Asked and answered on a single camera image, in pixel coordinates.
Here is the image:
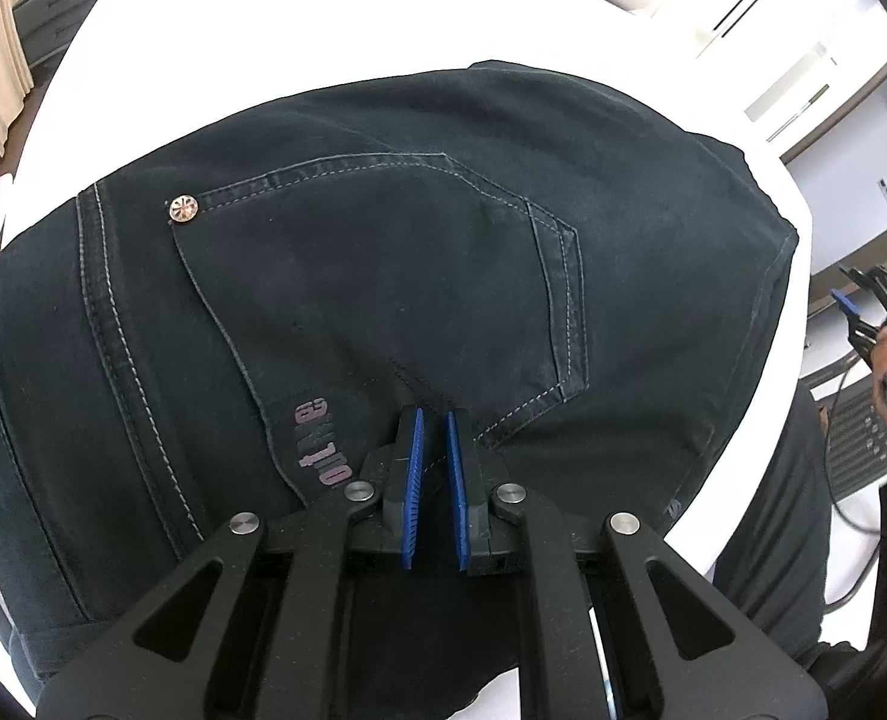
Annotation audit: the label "black cable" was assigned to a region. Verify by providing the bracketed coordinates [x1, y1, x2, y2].
[820, 356, 887, 613]

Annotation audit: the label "cream wardrobe with black handles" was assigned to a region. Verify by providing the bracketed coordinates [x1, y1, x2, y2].
[615, 0, 887, 166]

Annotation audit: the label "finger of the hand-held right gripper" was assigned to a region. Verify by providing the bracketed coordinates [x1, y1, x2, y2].
[839, 264, 887, 316]
[831, 289, 886, 350]

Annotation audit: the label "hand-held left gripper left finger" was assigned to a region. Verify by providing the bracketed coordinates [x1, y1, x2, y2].
[34, 406, 444, 720]

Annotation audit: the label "black denim pants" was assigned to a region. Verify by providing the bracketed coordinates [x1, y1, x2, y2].
[0, 58, 801, 720]

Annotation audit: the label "person's leg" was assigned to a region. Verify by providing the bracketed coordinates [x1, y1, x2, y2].
[711, 381, 880, 707]

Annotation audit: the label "grey nightstand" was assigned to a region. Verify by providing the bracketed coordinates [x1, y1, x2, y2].
[12, 0, 127, 67]

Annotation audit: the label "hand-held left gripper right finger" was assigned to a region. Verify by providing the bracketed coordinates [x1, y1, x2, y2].
[447, 409, 830, 720]

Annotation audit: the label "white bed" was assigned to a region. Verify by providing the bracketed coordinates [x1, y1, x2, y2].
[0, 0, 819, 720]

